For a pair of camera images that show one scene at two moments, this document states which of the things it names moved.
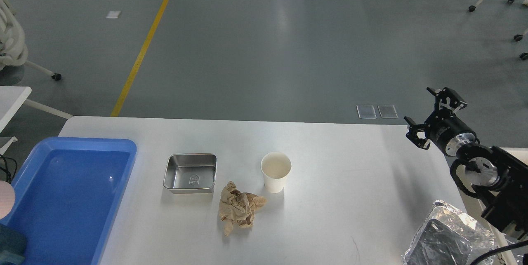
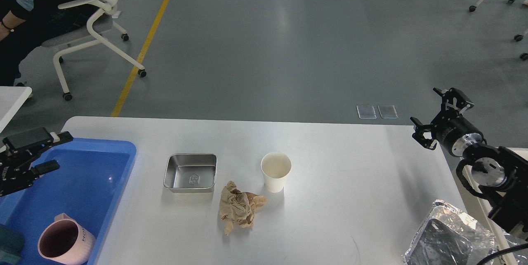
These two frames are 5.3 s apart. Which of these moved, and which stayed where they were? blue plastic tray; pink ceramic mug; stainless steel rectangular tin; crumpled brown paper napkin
Moved: pink ceramic mug
Stayed: stainless steel rectangular tin; blue plastic tray; crumpled brown paper napkin
